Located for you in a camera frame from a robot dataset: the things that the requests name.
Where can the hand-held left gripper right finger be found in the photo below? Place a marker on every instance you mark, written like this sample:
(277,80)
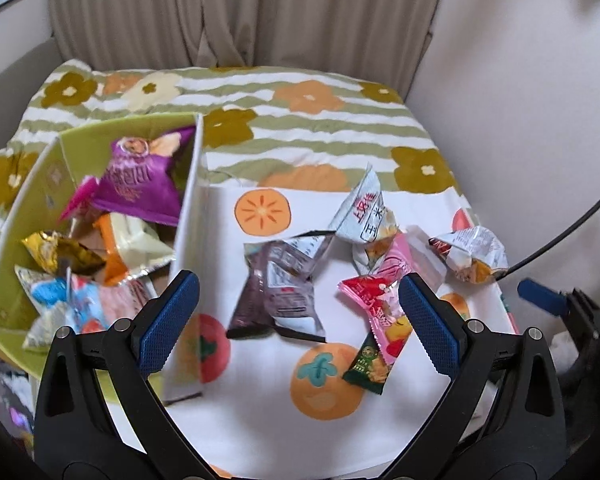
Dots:
(430,325)

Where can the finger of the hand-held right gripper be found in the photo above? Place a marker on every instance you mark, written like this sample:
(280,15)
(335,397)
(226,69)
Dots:
(540,294)

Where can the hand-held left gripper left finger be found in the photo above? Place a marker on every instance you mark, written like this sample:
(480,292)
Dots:
(167,320)

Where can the red and blue snack packet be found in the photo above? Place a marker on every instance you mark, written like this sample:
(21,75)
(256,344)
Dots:
(115,300)

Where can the red and pink snack packet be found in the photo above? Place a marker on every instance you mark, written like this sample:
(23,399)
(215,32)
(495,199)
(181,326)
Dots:
(375,305)

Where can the pale pink snack packet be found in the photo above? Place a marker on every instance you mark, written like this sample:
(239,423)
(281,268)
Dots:
(405,255)

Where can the dark green snack packet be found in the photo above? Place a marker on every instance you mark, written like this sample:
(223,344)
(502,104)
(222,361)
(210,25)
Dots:
(370,370)

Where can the white and orange snack packet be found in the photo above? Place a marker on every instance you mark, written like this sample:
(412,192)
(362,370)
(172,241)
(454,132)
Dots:
(135,245)

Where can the dark brown snack packet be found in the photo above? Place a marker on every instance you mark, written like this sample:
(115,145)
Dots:
(275,290)

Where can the light blue snack packet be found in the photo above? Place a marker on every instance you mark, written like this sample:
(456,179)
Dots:
(50,292)

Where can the gold snack packet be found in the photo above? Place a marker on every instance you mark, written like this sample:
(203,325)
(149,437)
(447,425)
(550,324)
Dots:
(60,252)

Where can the silver white snack packet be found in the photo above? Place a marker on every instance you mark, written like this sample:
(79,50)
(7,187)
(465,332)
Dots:
(362,210)

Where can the purple snack packet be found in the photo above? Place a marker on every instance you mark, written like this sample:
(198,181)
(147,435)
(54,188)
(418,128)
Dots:
(135,185)

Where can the magenta snack packet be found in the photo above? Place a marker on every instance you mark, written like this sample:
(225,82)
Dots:
(77,197)

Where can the green cardboard box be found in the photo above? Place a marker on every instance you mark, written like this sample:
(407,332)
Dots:
(85,135)

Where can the floral striped blanket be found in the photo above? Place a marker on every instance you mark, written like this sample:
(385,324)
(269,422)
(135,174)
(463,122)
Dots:
(330,130)

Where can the grey headboard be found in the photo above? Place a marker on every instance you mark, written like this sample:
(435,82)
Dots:
(10,75)

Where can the beige curtain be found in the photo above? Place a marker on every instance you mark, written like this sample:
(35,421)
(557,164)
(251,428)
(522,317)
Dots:
(230,10)

